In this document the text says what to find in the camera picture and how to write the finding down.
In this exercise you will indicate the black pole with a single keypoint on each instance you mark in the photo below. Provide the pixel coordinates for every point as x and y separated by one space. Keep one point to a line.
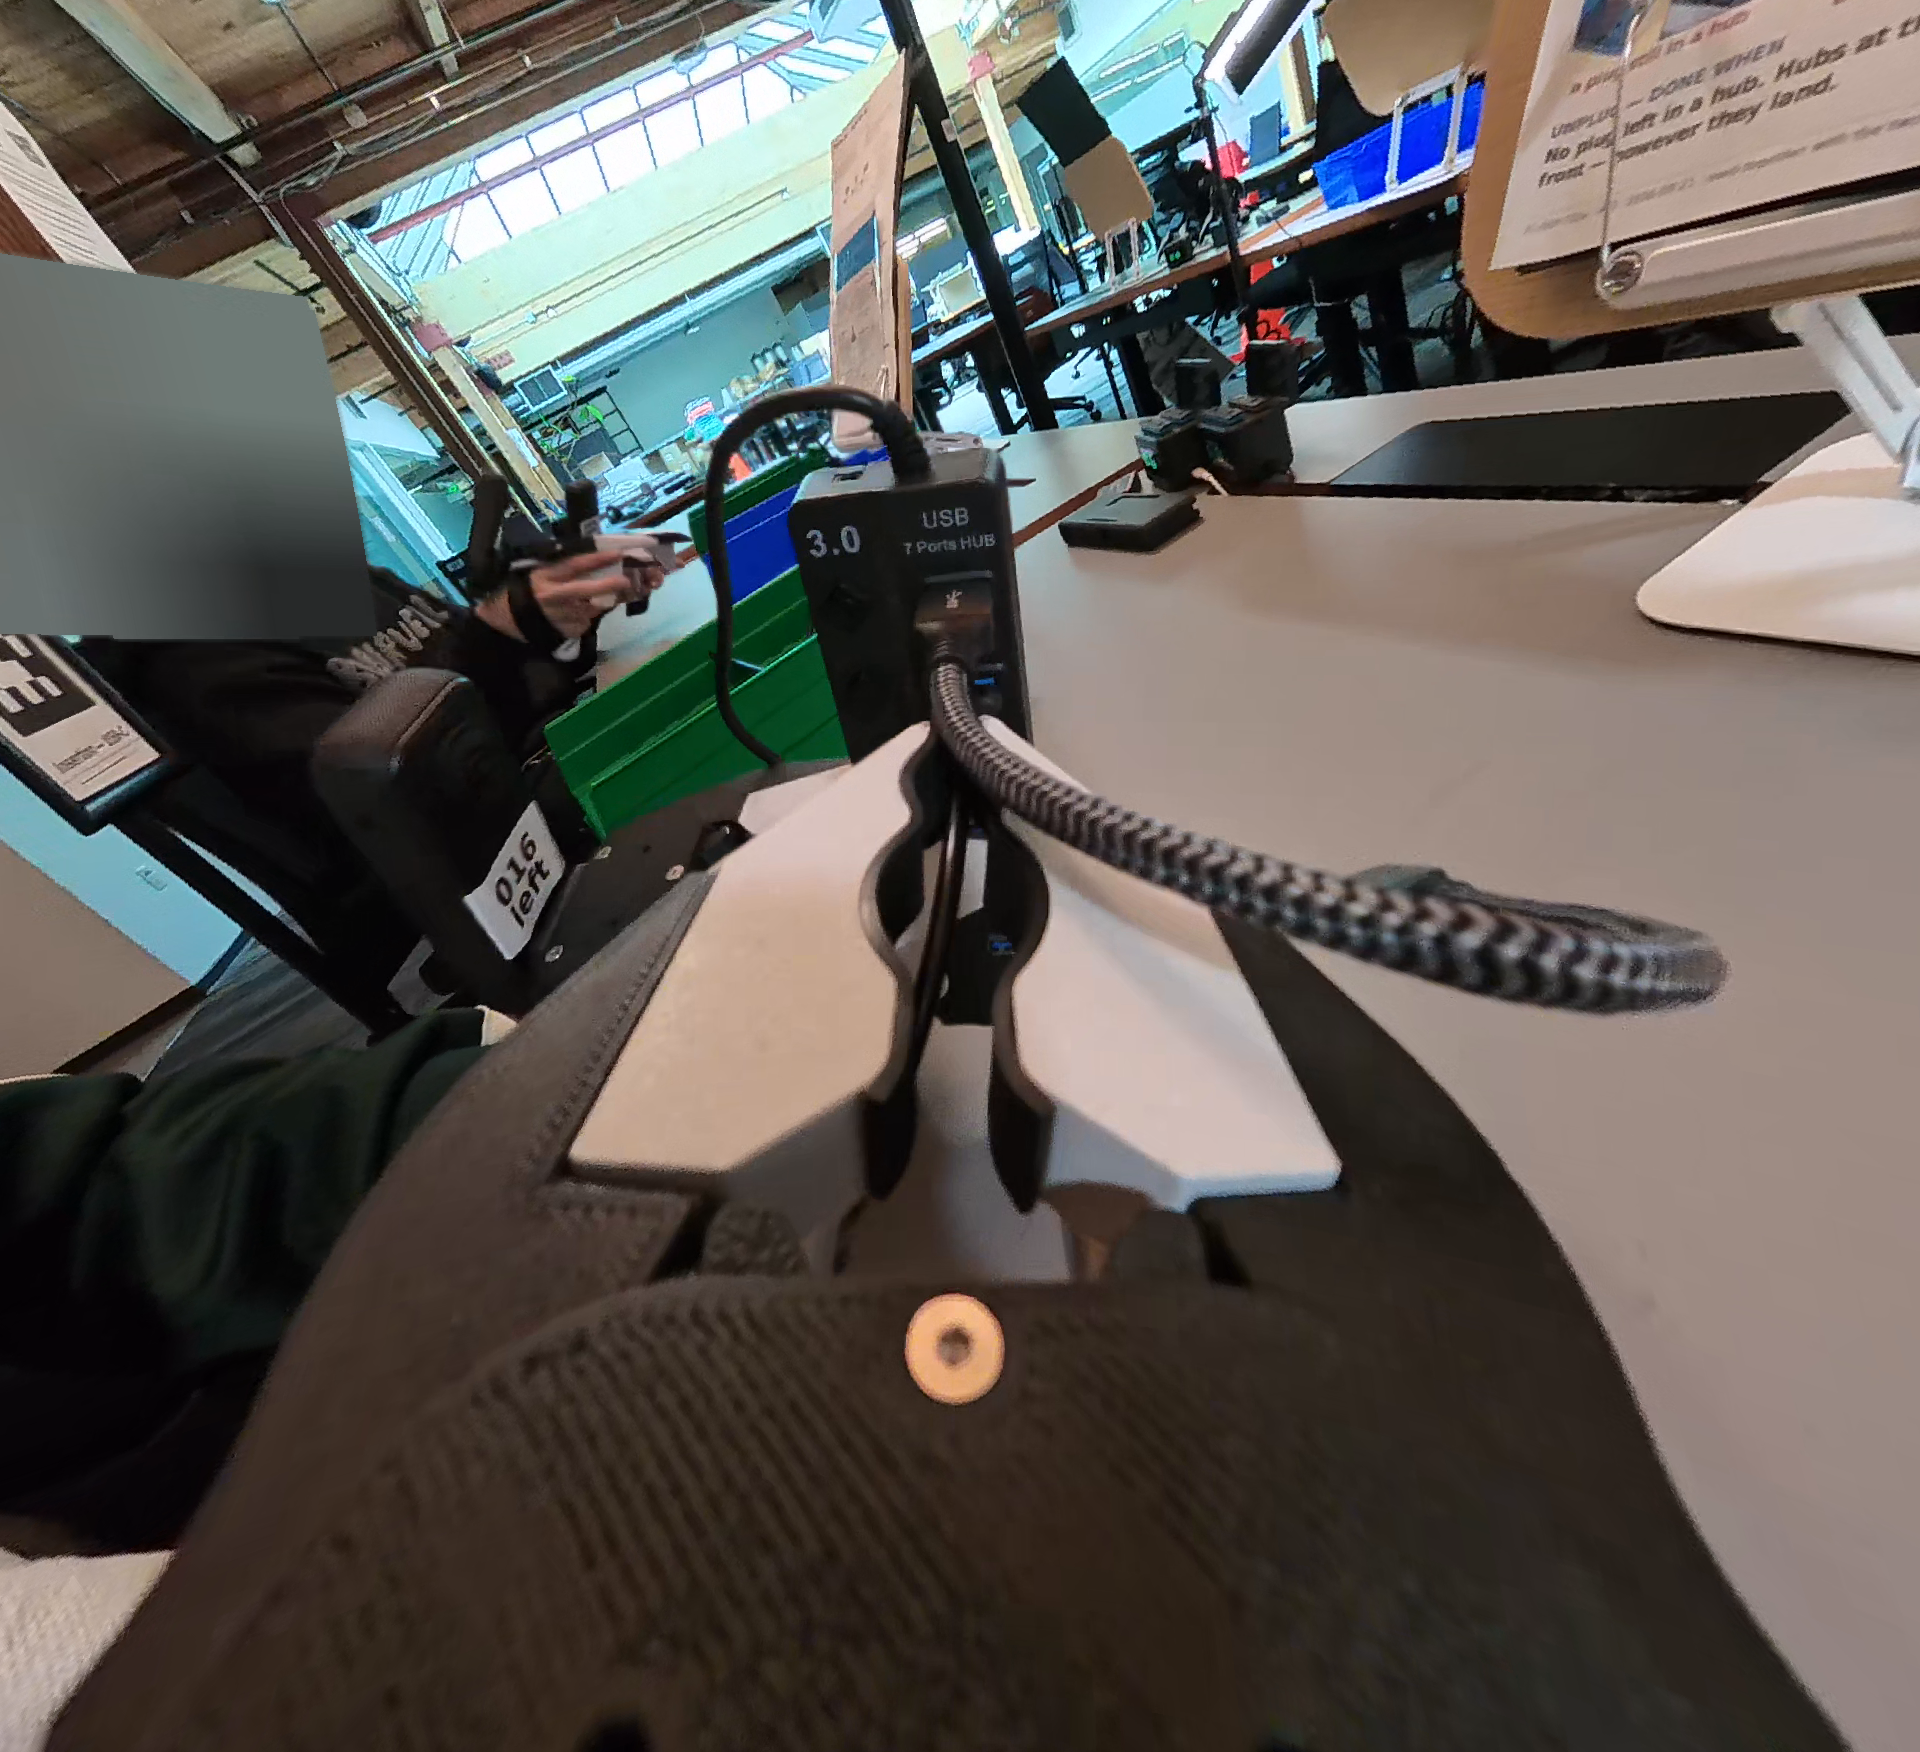
931 130

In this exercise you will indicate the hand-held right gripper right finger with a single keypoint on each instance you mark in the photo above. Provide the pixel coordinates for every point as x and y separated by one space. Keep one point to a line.
1170 1032

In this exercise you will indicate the white shirt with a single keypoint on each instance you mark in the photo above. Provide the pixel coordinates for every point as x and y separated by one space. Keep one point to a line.
60 1663

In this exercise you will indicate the light grey desk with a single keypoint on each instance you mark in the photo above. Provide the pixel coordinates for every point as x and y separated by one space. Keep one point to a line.
1351 733

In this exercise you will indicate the flat black device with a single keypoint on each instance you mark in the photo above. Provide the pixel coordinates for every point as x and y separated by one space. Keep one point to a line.
1123 522

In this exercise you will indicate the LED lamp bar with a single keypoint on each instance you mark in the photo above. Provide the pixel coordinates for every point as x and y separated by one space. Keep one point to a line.
1255 19

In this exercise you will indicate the black battery charger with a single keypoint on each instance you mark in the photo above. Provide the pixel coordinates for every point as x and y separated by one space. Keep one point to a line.
1255 441
1177 449

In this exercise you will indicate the framed tag sign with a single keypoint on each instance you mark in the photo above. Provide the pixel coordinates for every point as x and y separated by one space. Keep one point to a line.
76 733

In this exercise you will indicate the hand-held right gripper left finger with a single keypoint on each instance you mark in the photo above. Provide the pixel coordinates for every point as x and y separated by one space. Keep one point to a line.
748 1032

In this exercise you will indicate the black USB hub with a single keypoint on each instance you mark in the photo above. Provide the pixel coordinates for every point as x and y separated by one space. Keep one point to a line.
885 551

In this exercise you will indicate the blue plastic bin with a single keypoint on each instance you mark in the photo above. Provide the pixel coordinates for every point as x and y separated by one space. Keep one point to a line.
748 551
1380 162

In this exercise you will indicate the brown cardboard panel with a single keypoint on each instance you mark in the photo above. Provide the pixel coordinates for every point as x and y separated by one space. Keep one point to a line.
870 252

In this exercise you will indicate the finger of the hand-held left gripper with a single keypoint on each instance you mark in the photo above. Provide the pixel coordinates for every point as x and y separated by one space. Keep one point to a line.
796 808

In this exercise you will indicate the printed instruction sheet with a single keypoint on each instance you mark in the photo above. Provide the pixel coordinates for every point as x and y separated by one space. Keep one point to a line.
1724 100

